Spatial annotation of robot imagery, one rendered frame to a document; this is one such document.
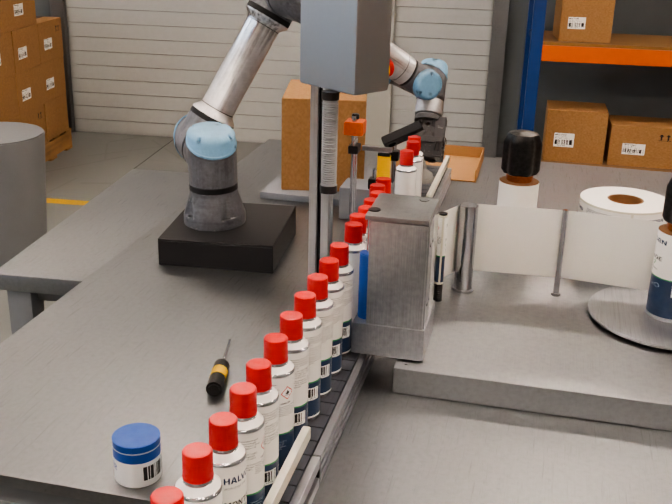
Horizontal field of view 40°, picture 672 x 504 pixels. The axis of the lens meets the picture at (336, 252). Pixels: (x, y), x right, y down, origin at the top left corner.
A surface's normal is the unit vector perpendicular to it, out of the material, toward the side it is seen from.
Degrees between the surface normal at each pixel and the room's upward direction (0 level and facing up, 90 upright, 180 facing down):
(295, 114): 90
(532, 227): 90
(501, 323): 0
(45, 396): 0
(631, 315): 0
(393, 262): 90
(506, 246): 90
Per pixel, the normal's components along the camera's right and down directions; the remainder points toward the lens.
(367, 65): 0.66, 0.28
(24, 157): 0.80, 0.29
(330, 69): -0.75, 0.22
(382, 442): 0.03, -0.93
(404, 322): -0.23, 0.34
